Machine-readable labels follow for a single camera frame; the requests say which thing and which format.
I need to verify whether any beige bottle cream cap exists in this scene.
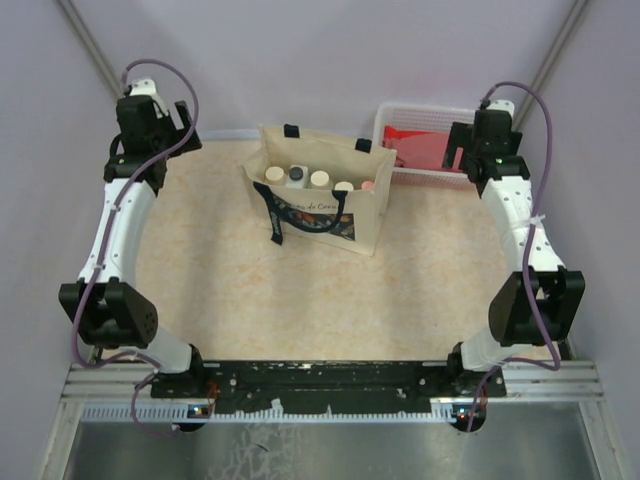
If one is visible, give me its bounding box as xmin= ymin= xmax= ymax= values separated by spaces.
xmin=264 ymin=166 xmax=287 ymax=186

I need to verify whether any white bottle dark cap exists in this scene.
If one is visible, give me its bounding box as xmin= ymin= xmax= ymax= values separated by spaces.
xmin=285 ymin=165 xmax=309 ymax=189

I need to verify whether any green bottle beige cap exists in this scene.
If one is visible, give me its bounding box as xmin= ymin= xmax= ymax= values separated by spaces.
xmin=309 ymin=170 xmax=333 ymax=190

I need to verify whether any beige canvas tote bag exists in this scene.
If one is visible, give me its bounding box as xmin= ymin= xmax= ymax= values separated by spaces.
xmin=241 ymin=124 xmax=396 ymax=256

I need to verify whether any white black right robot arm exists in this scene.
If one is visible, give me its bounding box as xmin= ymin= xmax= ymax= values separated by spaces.
xmin=443 ymin=100 xmax=585 ymax=396

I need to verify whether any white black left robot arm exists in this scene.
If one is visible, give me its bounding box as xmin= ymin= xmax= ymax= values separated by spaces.
xmin=58 ymin=93 xmax=208 ymax=398

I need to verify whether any red cloth in basket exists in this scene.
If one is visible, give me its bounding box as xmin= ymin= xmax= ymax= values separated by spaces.
xmin=382 ymin=126 xmax=462 ymax=173

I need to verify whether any white plastic mesh basket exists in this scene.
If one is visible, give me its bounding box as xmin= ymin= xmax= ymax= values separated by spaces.
xmin=372 ymin=102 xmax=474 ymax=189

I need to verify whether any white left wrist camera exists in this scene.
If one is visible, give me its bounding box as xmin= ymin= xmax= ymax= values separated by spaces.
xmin=126 ymin=77 xmax=169 ymax=118

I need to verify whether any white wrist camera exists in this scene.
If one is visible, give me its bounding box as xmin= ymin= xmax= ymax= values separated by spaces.
xmin=479 ymin=99 xmax=515 ymax=117
xmin=126 ymin=77 xmax=169 ymax=118

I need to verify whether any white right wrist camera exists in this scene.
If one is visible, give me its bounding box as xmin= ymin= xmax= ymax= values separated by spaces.
xmin=479 ymin=99 xmax=515 ymax=117

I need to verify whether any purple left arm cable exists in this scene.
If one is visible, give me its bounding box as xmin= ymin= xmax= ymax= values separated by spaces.
xmin=71 ymin=59 xmax=201 ymax=439

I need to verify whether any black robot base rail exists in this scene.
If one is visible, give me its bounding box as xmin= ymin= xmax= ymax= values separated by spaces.
xmin=151 ymin=360 xmax=483 ymax=414

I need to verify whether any white slotted cable duct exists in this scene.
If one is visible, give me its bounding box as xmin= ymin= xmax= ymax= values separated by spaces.
xmin=79 ymin=402 xmax=489 ymax=424

